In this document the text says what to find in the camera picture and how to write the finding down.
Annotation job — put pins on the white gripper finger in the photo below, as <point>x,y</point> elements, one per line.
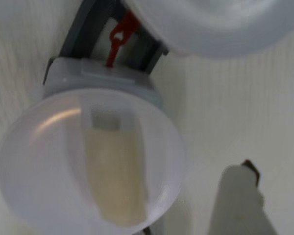
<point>237,208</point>

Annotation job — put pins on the white round plastic plate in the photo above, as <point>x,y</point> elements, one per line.
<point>223,29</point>
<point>39,159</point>

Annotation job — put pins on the red plastic train coupler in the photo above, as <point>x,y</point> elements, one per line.
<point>128,22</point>

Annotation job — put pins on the gray circular toy rail track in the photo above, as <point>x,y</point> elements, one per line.
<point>80,31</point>

